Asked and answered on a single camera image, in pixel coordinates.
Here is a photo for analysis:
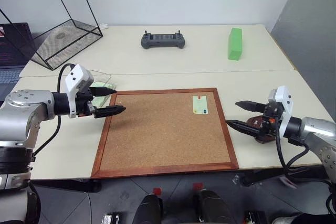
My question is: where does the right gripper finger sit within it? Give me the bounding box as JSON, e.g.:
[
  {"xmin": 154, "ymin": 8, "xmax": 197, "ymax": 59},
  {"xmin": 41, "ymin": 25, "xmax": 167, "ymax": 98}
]
[
  {"xmin": 235, "ymin": 100, "xmax": 267, "ymax": 112},
  {"xmin": 225, "ymin": 119, "xmax": 263, "ymax": 138}
]

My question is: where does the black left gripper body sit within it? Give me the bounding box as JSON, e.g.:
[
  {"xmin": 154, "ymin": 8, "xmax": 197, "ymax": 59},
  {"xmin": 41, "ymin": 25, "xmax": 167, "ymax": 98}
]
[{"xmin": 75, "ymin": 87, "xmax": 97, "ymax": 119}]

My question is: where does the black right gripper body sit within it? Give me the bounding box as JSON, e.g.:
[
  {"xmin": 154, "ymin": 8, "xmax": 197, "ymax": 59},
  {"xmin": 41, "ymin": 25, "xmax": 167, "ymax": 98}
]
[{"xmin": 259, "ymin": 102, "xmax": 283, "ymax": 141}]

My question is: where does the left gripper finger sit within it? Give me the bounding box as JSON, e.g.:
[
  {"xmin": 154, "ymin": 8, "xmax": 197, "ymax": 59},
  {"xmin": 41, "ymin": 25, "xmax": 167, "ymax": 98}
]
[
  {"xmin": 90, "ymin": 86, "xmax": 117, "ymax": 97},
  {"xmin": 93, "ymin": 105, "xmax": 127, "ymax": 119}
]

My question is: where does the pale green paper note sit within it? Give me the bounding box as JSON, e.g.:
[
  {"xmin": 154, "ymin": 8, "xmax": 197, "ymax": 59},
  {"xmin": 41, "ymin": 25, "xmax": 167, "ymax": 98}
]
[{"xmin": 192, "ymin": 95, "xmax": 209, "ymax": 115}]

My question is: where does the wood framed cork board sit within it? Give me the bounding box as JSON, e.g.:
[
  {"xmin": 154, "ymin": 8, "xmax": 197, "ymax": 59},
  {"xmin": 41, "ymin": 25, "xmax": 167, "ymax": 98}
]
[{"xmin": 90, "ymin": 87, "xmax": 239, "ymax": 179}]

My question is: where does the small brown bowl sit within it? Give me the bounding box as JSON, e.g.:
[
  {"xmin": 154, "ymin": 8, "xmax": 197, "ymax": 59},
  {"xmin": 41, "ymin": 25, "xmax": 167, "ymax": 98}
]
[{"xmin": 246, "ymin": 115, "xmax": 279, "ymax": 144}]

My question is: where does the clear glass dish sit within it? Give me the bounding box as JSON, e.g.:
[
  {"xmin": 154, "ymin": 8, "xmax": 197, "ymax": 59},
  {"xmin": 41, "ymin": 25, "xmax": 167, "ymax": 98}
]
[{"xmin": 88, "ymin": 69, "xmax": 118, "ymax": 109}]

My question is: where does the green rectangular block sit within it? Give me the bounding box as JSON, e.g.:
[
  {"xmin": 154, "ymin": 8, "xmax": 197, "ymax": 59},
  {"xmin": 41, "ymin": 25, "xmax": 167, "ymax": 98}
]
[{"xmin": 227, "ymin": 27, "xmax": 244, "ymax": 61}]

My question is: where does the grey handheld controller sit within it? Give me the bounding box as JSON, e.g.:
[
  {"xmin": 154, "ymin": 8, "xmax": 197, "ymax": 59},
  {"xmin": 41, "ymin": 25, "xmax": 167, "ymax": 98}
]
[{"xmin": 141, "ymin": 30, "xmax": 186, "ymax": 50}]

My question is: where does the dark rounded shape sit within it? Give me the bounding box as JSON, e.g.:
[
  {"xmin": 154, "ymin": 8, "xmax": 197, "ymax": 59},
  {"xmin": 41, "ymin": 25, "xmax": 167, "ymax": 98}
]
[
  {"xmin": 193, "ymin": 189, "xmax": 233, "ymax": 224},
  {"xmin": 132, "ymin": 194, "xmax": 165, "ymax": 224}
]

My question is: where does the grey laptop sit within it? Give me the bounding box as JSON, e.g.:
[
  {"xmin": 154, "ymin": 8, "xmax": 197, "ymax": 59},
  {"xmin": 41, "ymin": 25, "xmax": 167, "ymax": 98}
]
[{"xmin": 0, "ymin": 23, "xmax": 36, "ymax": 103}]

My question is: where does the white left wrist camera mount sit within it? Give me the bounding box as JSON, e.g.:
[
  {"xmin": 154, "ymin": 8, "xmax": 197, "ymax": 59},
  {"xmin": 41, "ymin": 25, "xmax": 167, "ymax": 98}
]
[{"xmin": 65, "ymin": 64, "xmax": 95, "ymax": 119}]

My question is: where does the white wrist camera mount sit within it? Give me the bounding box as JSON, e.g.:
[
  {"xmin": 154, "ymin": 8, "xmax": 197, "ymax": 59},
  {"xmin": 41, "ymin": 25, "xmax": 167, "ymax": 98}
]
[
  {"xmin": 65, "ymin": 64, "xmax": 95, "ymax": 119},
  {"xmin": 267, "ymin": 86, "xmax": 294, "ymax": 138}
]

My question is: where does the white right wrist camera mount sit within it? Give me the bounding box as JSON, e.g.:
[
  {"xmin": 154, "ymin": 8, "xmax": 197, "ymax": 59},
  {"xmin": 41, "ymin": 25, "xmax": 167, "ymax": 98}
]
[{"xmin": 267, "ymin": 86, "xmax": 294, "ymax": 138}]

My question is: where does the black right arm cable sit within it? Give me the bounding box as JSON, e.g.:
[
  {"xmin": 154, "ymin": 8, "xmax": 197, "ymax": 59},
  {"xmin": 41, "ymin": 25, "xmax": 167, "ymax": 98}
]
[{"xmin": 274, "ymin": 131, "xmax": 336, "ymax": 209}]

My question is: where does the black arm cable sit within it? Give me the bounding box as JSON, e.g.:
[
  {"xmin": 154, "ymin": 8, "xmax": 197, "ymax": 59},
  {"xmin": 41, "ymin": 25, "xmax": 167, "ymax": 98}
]
[
  {"xmin": 33, "ymin": 63, "xmax": 77, "ymax": 156},
  {"xmin": 274, "ymin": 131, "xmax": 336, "ymax": 209}
]

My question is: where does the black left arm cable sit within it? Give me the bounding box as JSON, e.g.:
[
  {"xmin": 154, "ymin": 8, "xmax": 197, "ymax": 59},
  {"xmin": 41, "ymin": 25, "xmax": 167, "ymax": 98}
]
[{"xmin": 33, "ymin": 63, "xmax": 77, "ymax": 156}]

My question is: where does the black wire mesh basket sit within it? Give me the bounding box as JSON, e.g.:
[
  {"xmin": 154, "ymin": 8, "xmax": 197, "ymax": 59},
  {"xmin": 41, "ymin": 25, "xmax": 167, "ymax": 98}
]
[{"xmin": 0, "ymin": 0, "xmax": 103, "ymax": 71}]

